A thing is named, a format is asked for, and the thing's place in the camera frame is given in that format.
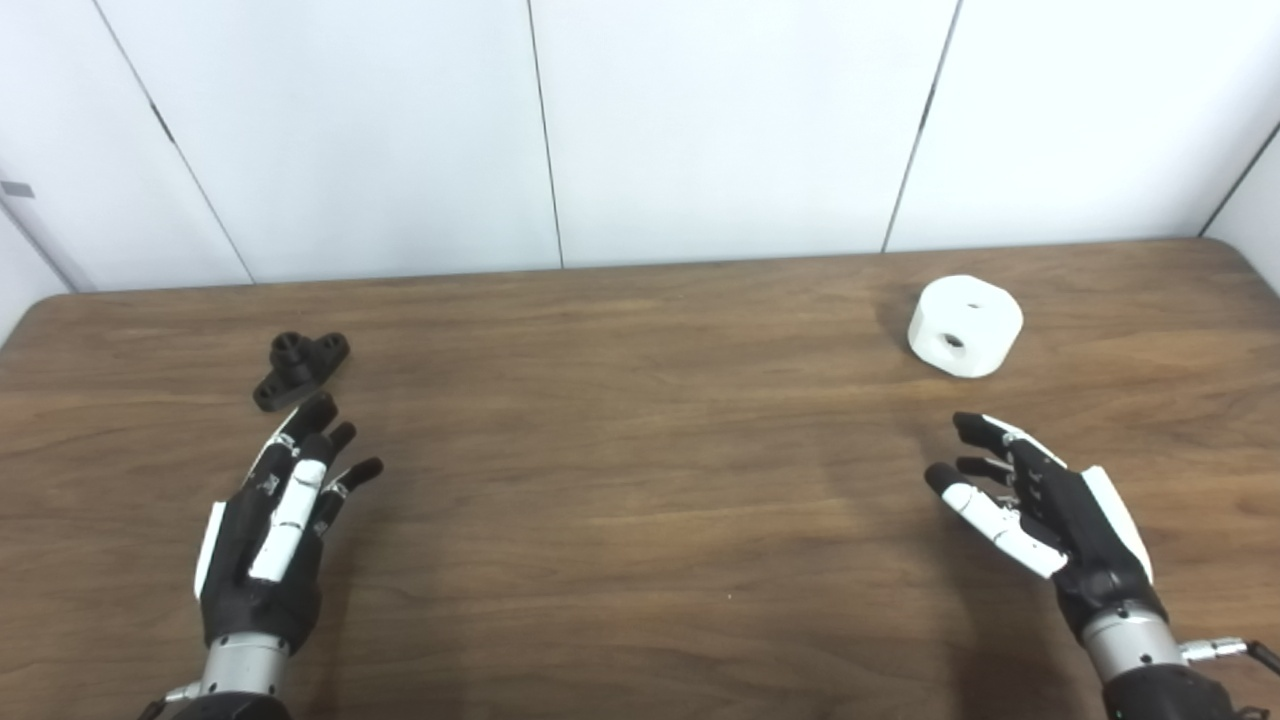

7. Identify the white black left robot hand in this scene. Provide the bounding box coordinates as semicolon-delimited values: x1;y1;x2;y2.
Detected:
193;392;385;656

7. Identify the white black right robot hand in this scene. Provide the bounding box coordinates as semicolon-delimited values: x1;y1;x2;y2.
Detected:
924;411;1169;641

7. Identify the black plastic holder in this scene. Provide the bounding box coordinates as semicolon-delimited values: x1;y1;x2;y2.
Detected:
252;331;352;413

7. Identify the round white plastic piece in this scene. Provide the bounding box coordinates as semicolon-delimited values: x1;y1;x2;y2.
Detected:
907;275;1025;380

